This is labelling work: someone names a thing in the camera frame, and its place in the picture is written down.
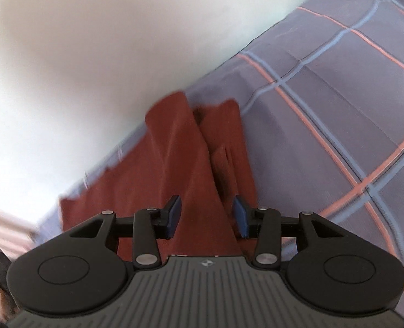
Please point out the maroon knit sweater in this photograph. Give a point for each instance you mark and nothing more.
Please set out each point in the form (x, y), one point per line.
(198, 154)

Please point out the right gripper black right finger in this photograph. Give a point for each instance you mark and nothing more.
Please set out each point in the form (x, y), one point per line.
(324, 265)

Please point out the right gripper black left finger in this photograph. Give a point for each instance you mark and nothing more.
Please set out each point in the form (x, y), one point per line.
(86, 267)

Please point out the blue plaid bed sheet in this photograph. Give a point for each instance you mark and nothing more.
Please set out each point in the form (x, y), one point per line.
(321, 100)

